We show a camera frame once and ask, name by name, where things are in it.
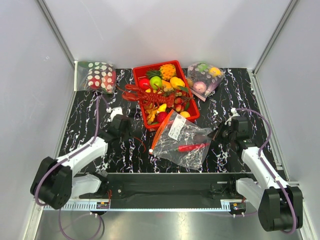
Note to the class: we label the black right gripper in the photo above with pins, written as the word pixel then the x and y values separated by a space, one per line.
pixel 216 134

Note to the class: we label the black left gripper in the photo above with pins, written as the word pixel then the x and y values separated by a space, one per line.
pixel 128 130

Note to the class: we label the red plastic lobster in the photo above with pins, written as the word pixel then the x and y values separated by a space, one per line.
pixel 149 99

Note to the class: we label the red chili pepper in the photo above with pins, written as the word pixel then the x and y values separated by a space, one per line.
pixel 191 147

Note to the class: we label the clear zip top bag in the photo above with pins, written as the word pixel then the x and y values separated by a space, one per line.
pixel 176 131

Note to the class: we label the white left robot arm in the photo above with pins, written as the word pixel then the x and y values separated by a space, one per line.
pixel 67 170

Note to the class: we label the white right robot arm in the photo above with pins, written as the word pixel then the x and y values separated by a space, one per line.
pixel 270 175

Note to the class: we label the spotted bag with red fruit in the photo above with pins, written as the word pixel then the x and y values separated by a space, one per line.
pixel 94 76

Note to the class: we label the spotted bag with vegetables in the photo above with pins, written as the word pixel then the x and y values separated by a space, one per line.
pixel 209 74

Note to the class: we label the yellow ginger root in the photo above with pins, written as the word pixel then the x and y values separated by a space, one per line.
pixel 151 114

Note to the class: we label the red wrinkled fruit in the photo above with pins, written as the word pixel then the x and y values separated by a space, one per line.
pixel 161 116

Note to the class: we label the yellow round fruit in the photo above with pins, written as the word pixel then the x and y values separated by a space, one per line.
pixel 185 114

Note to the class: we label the red apple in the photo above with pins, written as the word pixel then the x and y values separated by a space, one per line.
pixel 144 84

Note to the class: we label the purple onion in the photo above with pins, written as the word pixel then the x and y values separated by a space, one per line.
pixel 199 87

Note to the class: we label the lychee and longan bunch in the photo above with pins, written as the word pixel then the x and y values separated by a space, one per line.
pixel 182 99

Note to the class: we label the green apple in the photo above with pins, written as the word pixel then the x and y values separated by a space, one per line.
pixel 155 82

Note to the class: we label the orange pineapple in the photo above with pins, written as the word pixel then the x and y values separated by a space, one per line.
pixel 167 71

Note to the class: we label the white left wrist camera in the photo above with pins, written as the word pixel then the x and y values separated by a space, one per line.
pixel 113 112

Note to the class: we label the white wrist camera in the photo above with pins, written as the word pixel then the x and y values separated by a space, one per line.
pixel 113 112
pixel 233 113

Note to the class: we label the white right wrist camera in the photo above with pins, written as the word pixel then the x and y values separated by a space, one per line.
pixel 233 113

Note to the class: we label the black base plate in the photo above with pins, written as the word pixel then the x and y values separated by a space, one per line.
pixel 169 191

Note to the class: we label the aluminium front rail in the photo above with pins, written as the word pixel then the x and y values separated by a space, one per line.
pixel 162 194

